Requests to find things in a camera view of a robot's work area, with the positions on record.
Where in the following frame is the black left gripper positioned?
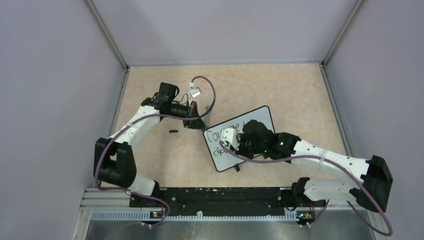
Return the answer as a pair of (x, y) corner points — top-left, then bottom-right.
(168, 100), (208, 131)

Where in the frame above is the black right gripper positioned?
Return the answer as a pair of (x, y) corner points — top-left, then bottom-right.
(230, 132), (267, 160)

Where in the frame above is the white board with black frame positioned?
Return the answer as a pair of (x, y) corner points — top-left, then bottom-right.
(203, 105), (275, 172)

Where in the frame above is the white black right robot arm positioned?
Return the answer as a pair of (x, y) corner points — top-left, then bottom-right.
(220, 120), (393, 213)

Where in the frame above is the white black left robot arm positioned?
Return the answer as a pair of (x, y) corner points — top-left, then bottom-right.
(93, 82), (207, 207)

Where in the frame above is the grey plastic block rod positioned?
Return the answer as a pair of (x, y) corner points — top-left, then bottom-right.
(203, 105), (212, 127)

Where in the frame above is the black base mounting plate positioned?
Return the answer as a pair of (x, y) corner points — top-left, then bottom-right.
(129, 187), (326, 217)

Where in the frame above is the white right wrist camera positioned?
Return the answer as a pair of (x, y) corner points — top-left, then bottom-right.
(220, 127), (244, 151)

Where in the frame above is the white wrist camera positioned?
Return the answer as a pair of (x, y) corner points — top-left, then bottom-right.
(187, 81), (202, 105)
(220, 127), (244, 151)

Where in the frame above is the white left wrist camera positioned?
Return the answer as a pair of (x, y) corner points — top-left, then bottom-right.
(187, 81), (202, 105)

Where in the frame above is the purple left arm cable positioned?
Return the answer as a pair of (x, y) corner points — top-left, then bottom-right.
(94, 75), (217, 229)

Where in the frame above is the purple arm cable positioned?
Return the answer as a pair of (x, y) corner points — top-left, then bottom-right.
(218, 140), (394, 237)
(94, 75), (217, 229)

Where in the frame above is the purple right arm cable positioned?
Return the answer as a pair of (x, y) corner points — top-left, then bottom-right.
(218, 140), (394, 237)

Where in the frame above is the white cable duct strip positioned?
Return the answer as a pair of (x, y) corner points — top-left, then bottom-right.
(91, 210), (299, 222)

